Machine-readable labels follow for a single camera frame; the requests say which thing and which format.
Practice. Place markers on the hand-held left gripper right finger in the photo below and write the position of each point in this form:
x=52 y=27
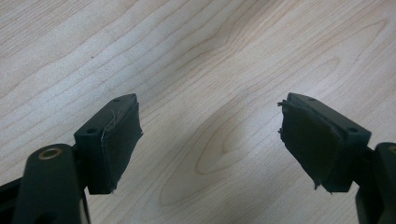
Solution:
x=314 y=140

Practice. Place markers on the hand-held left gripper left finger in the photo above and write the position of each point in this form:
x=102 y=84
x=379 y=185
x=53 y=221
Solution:
x=115 y=149

